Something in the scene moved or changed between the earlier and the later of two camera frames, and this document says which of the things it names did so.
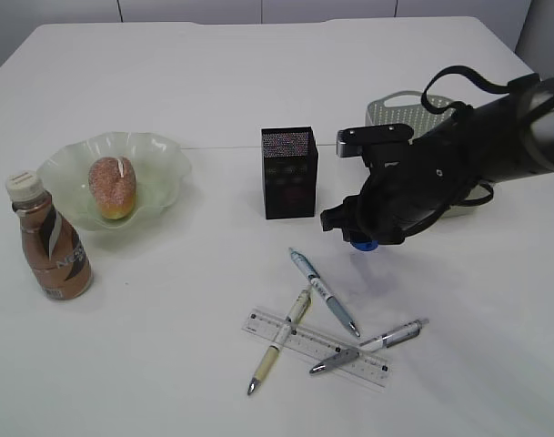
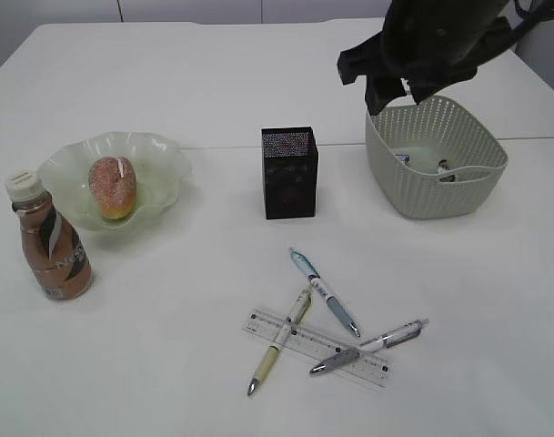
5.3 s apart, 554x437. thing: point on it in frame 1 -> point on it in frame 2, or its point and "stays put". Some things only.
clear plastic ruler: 371,366 stays put
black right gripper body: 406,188 -> 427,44
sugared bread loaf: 113,182 stays put
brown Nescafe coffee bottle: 55,251 stays put
